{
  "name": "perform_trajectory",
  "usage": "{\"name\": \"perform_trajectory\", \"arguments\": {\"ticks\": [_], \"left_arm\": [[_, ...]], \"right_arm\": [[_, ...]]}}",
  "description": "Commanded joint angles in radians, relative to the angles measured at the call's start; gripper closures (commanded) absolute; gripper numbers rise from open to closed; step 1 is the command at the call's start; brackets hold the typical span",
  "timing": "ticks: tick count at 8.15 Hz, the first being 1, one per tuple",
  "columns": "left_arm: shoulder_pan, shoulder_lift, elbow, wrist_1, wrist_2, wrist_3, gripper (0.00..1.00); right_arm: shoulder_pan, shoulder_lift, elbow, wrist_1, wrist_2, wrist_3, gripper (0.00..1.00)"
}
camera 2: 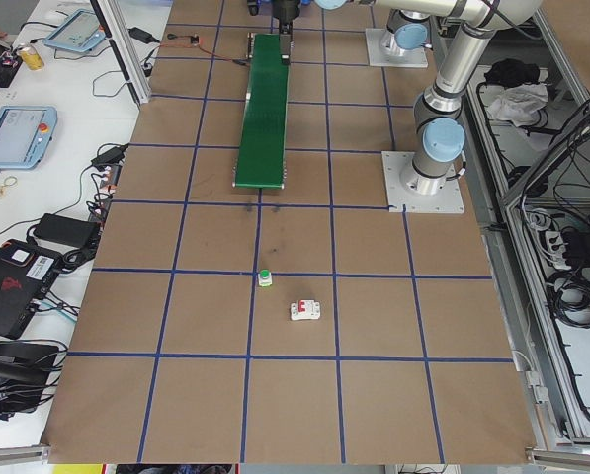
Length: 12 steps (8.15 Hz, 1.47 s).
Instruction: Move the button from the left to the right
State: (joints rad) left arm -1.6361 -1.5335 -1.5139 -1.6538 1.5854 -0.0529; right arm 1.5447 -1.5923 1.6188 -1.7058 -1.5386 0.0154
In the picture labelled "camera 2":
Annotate yellow drink can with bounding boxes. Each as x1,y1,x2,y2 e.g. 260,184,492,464
16,42,45,71

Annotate V-shaped metal bar frame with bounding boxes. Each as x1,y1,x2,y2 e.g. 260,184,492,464
435,9,590,448

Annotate small black switch module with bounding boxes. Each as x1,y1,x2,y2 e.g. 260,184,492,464
165,31,203,46

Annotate aluminium bar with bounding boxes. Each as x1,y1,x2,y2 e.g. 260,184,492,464
0,442,53,468
524,445,590,471

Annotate coiled black cables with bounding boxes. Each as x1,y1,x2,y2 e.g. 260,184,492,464
545,264,590,328

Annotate aluminium extrusion post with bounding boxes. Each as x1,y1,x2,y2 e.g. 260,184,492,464
89,0,152,106

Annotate black cloth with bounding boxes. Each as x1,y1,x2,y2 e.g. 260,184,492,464
482,57,543,86

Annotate blue framed teach pendant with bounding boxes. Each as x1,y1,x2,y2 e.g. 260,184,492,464
0,104,59,172
42,8,110,54

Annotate green conveyor belt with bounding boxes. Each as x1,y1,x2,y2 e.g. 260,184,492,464
231,31,296,192

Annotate white power strip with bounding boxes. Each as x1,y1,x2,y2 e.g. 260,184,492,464
540,230,571,271

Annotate small black power adapter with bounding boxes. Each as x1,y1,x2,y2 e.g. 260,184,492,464
90,143,130,169
127,26,160,43

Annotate white cloth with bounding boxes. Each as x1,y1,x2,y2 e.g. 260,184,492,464
486,82,551,127

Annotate red wire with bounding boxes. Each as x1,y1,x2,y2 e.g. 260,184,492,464
159,41,250,66

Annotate power strip with orange plugs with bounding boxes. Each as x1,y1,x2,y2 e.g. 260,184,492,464
85,162,124,221

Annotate white circuit breaker red switch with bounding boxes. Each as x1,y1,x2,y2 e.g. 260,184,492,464
288,297,323,323

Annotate black adapter block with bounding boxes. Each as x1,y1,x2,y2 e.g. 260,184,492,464
562,227,590,262

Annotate black box with white label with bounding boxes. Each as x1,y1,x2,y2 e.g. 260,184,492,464
0,238,63,302

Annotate large black power brick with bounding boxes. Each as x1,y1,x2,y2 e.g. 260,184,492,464
31,212,101,247

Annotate grey metal bracket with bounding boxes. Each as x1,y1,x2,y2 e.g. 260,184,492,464
523,369,548,405

